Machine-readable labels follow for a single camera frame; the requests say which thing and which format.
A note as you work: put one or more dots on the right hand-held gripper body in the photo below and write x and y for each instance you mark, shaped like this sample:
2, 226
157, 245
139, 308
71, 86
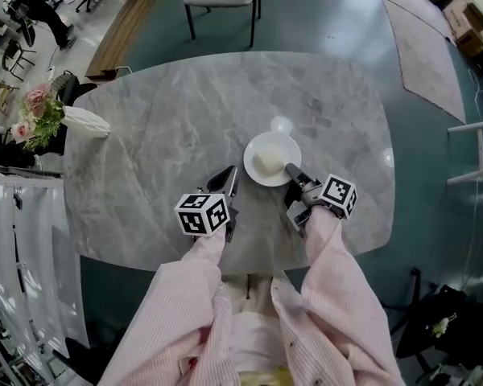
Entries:
326, 198

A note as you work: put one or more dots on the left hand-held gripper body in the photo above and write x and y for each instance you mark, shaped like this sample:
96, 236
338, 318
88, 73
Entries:
203, 213

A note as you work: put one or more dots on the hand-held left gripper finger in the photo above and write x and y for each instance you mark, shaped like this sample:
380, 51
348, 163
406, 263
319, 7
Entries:
222, 178

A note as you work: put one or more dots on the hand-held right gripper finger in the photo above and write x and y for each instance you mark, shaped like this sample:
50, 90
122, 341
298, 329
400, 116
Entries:
296, 173

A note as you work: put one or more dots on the white plate of food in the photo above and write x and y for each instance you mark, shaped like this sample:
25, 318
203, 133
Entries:
272, 158

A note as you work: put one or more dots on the white food piece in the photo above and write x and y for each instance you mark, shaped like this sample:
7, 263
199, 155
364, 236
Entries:
269, 161

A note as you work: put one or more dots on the person's right forearm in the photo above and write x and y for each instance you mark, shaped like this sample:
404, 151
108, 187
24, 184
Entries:
342, 292

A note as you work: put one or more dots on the person's left forearm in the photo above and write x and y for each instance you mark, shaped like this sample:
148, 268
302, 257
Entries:
177, 292

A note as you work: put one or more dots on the grey marble table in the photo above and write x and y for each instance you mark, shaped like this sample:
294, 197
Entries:
177, 135

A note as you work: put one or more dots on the person's pink striped shirt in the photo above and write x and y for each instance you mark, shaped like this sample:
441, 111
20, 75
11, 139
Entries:
253, 328

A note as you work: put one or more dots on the white vase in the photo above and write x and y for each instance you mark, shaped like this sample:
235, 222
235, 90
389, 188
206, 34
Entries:
84, 122

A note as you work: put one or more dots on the white wooden rack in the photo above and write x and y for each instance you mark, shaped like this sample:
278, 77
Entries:
477, 151

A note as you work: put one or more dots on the beige rug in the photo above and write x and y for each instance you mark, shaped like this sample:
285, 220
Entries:
422, 50

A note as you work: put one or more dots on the black mesh chair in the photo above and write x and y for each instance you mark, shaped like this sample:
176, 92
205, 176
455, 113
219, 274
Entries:
69, 89

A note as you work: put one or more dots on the black round side table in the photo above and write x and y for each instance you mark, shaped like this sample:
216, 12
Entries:
447, 328

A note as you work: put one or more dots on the white sheer curtain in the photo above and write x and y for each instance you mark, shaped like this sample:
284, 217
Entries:
28, 264

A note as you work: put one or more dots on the pink flower bouquet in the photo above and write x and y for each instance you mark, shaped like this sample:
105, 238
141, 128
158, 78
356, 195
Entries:
37, 118

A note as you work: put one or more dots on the cardboard box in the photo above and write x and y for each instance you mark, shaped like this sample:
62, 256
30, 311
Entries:
465, 19

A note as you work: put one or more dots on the black wooden chair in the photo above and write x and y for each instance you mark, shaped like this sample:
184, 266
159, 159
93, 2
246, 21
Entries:
16, 56

